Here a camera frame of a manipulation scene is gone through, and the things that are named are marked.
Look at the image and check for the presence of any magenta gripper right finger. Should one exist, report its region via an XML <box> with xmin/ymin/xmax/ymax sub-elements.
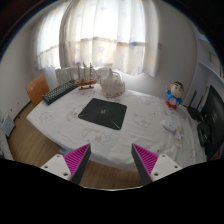
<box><xmin>131</xmin><ymin>144</ymin><xmax>182</xmax><ymax>185</ymax></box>

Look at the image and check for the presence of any cartoon boy figurine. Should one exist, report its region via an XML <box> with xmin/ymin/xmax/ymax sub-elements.
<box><xmin>165</xmin><ymin>81</ymin><xmax>184</xmax><ymax>109</ymax></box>

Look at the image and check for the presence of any large white conch shell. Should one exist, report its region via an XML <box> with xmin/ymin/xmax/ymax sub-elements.
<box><xmin>101</xmin><ymin>69</ymin><xmax>125</xmax><ymax>98</ymax></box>

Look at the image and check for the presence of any white computer mouse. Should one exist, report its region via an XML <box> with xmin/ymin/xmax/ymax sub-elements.
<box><xmin>161</xmin><ymin>120</ymin><xmax>176</xmax><ymax>133</ymax></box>

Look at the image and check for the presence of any black keyboard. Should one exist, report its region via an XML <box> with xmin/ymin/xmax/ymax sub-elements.
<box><xmin>42</xmin><ymin>79</ymin><xmax>77</xmax><ymax>105</ymax></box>

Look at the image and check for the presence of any wooden model sailing ship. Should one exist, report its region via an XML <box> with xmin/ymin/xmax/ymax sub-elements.
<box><xmin>75</xmin><ymin>64</ymin><xmax>98</xmax><ymax>90</ymax></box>

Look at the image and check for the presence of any orange wooden chair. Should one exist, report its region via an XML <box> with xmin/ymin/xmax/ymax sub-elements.
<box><xmin>26</xmin><ymin>74</ymin><xmax>50</xmax><ymax>106</ymax></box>

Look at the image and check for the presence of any black wifi router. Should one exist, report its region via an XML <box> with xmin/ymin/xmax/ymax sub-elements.
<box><xmin>187</xmin><ymin>91</ymin><xmax>203</xmax><ymax>122</ymax></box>

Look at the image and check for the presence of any sheer white curtain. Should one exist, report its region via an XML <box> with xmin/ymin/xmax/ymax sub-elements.
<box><xmin>33</xmin><ymin>0</ymin><xmax>160</xmax><ymax>76</ymax></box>

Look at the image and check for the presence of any white patterned tablecloth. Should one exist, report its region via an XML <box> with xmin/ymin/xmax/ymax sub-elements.
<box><xmin>27</xmin><ymin>85</ymin><xmax>206</xmax><ymax>171</ymax></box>

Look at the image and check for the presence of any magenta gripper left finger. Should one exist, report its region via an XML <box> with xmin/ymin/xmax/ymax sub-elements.
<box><xmin>42</xmin><ymin>144</ymin><xmax>91</xmax><ymax>185</ymax></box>

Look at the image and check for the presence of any black mouse pad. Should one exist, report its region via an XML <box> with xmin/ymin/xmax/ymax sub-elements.
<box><xmin>78</xmin><ymin>98</ymin><xmax>127</xmax><ymax>130</ymax></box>

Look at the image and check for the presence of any black computer monitor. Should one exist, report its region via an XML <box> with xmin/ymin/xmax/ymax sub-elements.
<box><xmin>202</xmin><ymin>86</ymin><xmax>224</xmax><ymax>160</ymax></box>

